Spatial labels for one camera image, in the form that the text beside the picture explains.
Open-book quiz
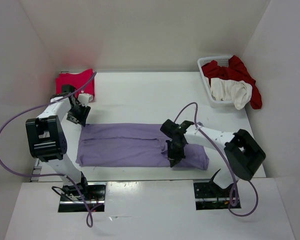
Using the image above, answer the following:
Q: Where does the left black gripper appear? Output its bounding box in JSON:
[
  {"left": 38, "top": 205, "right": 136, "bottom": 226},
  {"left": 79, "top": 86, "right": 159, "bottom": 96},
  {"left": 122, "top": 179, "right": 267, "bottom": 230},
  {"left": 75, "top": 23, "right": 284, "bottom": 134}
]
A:
[{"left": 66, "top": 101, "right": 91, "bottom": 127}]

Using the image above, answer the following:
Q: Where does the pink t shirt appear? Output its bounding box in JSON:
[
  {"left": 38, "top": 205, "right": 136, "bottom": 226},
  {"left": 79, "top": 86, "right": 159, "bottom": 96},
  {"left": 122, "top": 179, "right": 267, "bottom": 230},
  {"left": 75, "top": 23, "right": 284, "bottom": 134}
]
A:
[{"left": 55, "top": 68, "right": 95, "bottom": 99}]

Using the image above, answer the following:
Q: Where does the lavender t shirt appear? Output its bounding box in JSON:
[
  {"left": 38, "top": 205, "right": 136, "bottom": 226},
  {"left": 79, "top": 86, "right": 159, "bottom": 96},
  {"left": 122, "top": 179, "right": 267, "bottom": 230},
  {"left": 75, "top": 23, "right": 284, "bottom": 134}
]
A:
[{"left": 75, "top": 121, "right": 210, "bottom": 171}]

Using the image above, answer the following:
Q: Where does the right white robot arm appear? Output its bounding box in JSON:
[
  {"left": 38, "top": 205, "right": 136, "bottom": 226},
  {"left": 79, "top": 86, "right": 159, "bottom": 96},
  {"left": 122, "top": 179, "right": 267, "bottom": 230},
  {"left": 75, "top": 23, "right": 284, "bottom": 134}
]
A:
[{"left": 160, "top": 119, "right": 266, "bottom": 197}]

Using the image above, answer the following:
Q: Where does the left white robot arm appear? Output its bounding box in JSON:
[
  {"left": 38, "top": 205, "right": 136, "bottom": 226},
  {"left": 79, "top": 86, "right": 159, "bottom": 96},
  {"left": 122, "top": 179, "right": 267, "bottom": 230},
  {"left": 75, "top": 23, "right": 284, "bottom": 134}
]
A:
[{"left": 25, "top": 84, "right": 91, "bottom": 200}]

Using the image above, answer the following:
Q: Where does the cream white t shirt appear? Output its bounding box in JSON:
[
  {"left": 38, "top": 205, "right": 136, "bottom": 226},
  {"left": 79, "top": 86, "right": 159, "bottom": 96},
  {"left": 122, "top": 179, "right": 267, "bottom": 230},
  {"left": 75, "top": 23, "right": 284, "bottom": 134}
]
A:
[{"left": 210, "top": 77, "right": 253, "bottom": 110}]

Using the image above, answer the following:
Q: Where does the dark red t shirt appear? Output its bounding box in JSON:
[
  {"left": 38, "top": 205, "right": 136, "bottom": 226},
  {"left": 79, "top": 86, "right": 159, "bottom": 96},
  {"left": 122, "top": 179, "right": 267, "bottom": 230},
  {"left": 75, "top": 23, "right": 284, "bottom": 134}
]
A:
[{"left": 197, "top": 55, "right": 263, "bottom": 110}]

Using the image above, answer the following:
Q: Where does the white plastic laundry basket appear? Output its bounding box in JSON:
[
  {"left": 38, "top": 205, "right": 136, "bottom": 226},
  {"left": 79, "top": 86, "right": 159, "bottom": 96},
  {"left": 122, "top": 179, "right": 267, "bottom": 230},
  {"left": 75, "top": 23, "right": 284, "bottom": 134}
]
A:
[{"left": 197, "top": 55, "right": 237, "bottom": 109}]

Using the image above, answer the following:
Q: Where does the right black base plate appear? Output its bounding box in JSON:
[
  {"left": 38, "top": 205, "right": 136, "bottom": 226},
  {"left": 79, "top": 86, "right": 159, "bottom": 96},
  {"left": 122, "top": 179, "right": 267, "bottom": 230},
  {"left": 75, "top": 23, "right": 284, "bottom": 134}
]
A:
[{"left": 193, "top": 181, "right": 236, "bottom": 210}]

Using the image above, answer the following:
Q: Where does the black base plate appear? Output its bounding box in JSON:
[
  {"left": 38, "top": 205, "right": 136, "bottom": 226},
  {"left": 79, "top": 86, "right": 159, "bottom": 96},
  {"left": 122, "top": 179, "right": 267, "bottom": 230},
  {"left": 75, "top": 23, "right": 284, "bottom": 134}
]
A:
[
  {"left": 51, "top": 182, "right": 106, "bottom": 213},
  {"left": 193, "top": 181, "right": 236, "bottom": 210}
]

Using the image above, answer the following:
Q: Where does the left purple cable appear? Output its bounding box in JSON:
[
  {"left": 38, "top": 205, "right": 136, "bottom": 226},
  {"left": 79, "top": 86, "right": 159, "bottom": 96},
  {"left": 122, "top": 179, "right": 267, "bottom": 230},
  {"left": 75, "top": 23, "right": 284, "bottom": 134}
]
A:
[{"left": 0, "top": 71, "right": 98, "bottom": 228}]

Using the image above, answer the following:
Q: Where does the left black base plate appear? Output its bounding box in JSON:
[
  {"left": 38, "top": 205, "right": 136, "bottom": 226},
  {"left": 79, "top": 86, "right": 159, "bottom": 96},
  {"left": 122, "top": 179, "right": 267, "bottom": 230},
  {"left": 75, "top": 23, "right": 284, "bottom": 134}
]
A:
[{"left": 51, "top": 182, "right": 106, "bottom": 213}]

